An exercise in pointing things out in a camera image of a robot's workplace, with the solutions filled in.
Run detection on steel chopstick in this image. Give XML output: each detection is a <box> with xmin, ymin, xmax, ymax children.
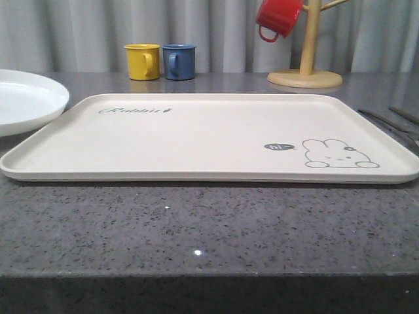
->
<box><xmin>389</xmin><ymin>107</ymin><xmax>419</xmax><ymax>126</ymax></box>
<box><xmin>357</xmin><ymin>109</ymin><xmax>418</xmax><ymax>146</ymax></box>

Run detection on white round plate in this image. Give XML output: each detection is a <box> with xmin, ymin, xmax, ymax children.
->
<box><xmin>1</xmin><ymin>69</ymin><xmax>69</xmax><ymax>137</ymax></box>

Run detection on cream rabbit serving tray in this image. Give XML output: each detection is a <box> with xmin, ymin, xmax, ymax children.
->
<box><xmin>1</xmin><ymin>94</ymin><xmax>418</xmax><ymax>184</ymax></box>

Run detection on blue enamel mug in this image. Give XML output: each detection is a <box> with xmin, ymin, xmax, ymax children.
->
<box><xmin>162</xmin><ymin>44</ymin><xmax>196</xmax><ymax>80</ymax></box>

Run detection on yellow enamel mug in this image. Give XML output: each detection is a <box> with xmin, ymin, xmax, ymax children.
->
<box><xmin>124</xmin><ymin>44</ymin><xmax>160</xmax><ymax>80</ymax></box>

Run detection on wooden mug tree stand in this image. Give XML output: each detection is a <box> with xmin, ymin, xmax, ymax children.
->
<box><xmin>267</xmin><ymin>0</ymin><xmax>348</xmax><ymax>88</ymax></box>

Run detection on red enamel mug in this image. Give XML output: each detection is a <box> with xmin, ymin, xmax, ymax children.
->
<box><xmin>256</xmin><ymin>0</ymin><xmax>303</xmax><ymax>43</ymax></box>

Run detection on grey curtain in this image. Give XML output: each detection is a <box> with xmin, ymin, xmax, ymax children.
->
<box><xmin>1</xmin><ymin>1</ymin><xmax>418</xmax><ymax>73</ymax></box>

